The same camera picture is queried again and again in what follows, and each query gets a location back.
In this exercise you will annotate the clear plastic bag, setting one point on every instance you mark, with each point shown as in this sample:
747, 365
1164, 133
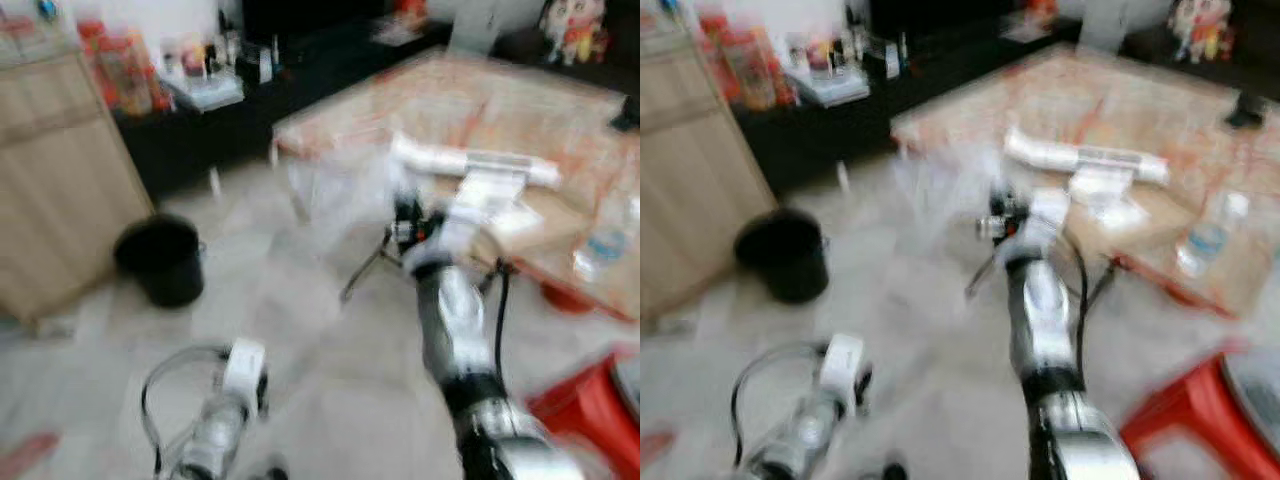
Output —
940, 190
345, 195

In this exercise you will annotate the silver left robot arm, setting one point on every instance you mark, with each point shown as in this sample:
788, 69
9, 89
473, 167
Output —
805, 440
215, 440

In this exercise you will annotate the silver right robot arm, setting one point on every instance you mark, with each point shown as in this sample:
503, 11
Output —
1045, 330
455, 330

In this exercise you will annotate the black rubbish bin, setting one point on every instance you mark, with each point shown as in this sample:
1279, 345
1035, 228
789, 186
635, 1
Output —
162, 260
785, 255

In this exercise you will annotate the white paper roll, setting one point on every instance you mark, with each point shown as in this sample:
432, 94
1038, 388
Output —
1060, 155
450, 158

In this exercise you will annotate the white paper sheet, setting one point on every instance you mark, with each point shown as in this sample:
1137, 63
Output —
1105, 195
505, 205

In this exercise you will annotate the table with patterned cloth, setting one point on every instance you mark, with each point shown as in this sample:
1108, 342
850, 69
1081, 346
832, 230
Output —
560, 120
1150, 110

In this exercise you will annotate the black low console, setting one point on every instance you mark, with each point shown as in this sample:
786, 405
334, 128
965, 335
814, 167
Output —
220, 140
830, 140

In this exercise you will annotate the clear plastic water bottle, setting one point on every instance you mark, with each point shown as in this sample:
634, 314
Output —
1210, 238
605, 245

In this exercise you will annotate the grey stand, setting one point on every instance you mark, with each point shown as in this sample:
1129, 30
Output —
478, 28
1108, 25

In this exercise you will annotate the white tray with cups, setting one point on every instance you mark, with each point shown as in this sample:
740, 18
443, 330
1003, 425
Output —
205, 90
830, 85

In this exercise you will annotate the small black object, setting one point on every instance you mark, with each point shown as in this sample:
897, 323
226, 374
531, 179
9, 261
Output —
1252, 110
627, 112

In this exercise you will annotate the cartoon doll figure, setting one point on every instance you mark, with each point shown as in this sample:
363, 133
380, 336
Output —
1202, 28
575, 30

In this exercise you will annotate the red plastic stool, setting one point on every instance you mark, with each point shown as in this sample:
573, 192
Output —
590, 410
1200, 410

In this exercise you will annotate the light wood low cabinet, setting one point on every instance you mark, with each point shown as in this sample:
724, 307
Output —
690, 180
60, 180

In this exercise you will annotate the red snack jars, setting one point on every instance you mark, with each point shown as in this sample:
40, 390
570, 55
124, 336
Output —
120, 70
745, 65

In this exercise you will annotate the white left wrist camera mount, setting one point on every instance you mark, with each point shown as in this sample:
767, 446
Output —
842, 368
245, 370

